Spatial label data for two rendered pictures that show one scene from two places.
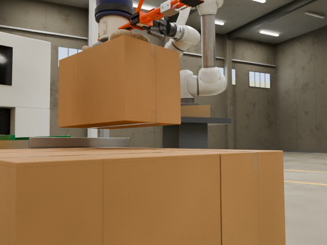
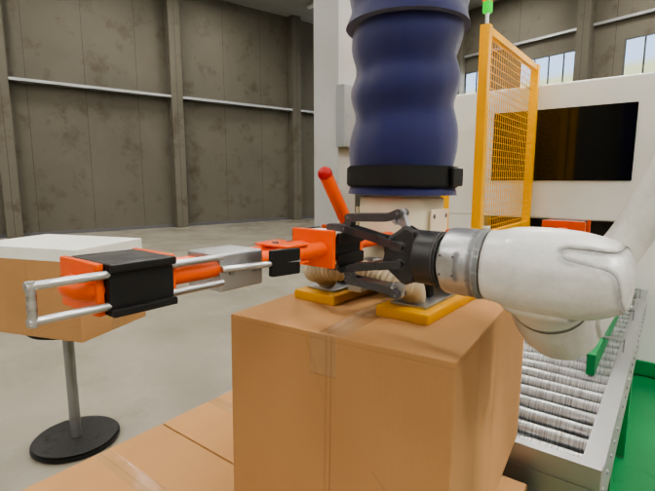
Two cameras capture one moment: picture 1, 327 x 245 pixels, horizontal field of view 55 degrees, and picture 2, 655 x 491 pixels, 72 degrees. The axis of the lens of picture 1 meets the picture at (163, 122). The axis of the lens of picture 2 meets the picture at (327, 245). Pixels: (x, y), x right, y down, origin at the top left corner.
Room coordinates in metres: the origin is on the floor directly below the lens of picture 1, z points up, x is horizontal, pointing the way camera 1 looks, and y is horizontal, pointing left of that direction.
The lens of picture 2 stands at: (1.44, -0.61, 1.31)
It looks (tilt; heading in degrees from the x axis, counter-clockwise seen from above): 8 degrees down; 79
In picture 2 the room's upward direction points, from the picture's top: straight up
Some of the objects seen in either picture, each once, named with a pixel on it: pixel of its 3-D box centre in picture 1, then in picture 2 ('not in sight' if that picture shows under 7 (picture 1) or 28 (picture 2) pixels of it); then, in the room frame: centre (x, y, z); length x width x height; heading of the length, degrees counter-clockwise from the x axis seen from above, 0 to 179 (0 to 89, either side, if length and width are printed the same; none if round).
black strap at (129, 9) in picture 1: (115, 14); (403, 176); (1.76, 0.28, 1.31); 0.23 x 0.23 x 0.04
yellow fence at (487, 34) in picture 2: not in sight; (505, 219); (3.10, 2.02, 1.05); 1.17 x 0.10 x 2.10; 42
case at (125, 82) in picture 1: (117, 90); (399, 386); (1.76, 0.26, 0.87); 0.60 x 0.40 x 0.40; 47
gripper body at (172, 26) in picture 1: (165, 28); (415, 255); (1.68, -0.01, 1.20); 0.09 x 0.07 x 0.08; 132
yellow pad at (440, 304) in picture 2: not in sight; (441, 288); (1.82, 0.21, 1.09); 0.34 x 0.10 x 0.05; 42
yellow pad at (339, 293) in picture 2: not in sight; (361, 276); (1.69, 0.35, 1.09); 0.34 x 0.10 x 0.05; 42
